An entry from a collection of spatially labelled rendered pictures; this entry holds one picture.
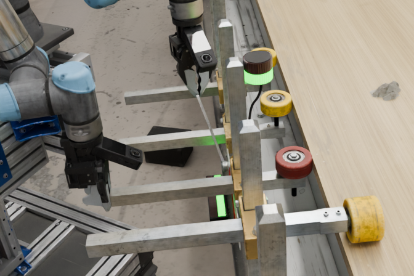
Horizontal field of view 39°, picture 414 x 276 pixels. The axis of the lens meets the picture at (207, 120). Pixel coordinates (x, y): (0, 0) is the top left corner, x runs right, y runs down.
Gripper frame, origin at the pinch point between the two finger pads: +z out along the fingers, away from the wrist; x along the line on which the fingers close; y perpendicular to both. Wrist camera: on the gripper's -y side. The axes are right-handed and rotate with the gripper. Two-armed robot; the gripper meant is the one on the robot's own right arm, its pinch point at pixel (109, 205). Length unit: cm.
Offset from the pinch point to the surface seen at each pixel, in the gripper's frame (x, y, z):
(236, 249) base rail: 5.5, -27.6, 11.6
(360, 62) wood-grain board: -40, -67, -9
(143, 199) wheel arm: 1.4, -7.8, -2.2
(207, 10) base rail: -136, -29, 12
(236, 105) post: -2.3, -29.7, -22.3
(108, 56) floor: -245, 34, 83
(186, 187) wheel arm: 1.1, -17.7, -4.2
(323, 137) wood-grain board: -7, -49, -9
